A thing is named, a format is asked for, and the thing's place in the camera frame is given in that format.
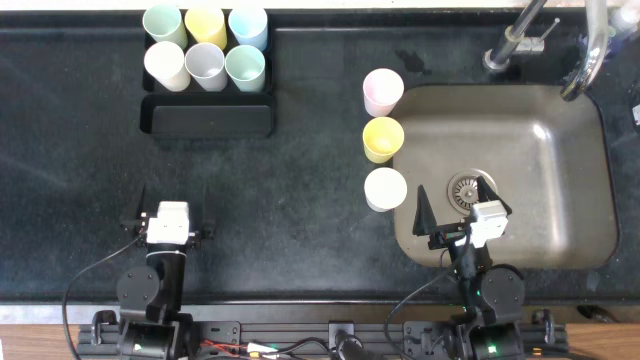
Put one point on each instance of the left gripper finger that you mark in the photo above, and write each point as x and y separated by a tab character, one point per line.
209	215
141	210

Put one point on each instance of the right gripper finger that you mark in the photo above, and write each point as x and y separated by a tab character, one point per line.
425	215
487	192

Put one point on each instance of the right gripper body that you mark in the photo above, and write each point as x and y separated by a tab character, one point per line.
450	235

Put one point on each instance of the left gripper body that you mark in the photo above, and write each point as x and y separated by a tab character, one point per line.
136	229

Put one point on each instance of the white cup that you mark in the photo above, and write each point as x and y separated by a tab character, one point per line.
164	62
385	189

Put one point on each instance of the yellow cup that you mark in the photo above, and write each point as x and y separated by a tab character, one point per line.
382	137
205	22

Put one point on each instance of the pink cup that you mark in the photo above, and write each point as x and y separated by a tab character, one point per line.
382	87

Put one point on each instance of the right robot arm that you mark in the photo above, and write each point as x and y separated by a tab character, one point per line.
500	295

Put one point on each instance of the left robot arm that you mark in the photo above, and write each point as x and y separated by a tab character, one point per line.
150	290

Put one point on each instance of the steel sink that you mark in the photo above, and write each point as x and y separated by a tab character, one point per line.
525	140

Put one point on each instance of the black tray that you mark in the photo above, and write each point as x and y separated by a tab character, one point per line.
207	120
270	70

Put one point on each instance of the steel tap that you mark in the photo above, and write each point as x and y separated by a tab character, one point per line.
507	45

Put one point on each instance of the grey cup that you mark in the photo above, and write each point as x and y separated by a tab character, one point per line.
205	64

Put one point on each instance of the green cup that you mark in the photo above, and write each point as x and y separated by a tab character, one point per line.
245	66
162	22

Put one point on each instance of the blue cup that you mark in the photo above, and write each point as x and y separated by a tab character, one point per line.
248	24

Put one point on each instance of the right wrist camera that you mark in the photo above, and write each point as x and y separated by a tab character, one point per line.
489	222

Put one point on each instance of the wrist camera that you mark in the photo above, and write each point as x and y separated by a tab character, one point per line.
489	222
168	222

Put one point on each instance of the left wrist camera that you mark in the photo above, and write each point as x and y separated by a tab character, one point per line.
168	222

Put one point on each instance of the mounting rail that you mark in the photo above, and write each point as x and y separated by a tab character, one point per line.
290	340

